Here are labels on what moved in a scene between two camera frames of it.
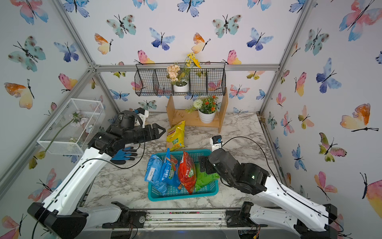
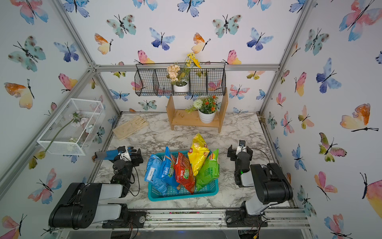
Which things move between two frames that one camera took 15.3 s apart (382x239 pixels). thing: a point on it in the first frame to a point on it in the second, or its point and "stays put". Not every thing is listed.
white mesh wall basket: (73, 129) stays put
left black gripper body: (141, 135) to (136, 163)
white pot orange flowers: (207, 109) stays put
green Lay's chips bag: (203, 179) stays put
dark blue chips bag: (153, 172) stays put
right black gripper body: (210, 169) to (234, 156)
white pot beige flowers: (181, 80) stays put
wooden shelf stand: (191, 117) stays put
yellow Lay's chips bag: (175, 134) to (197, 153)
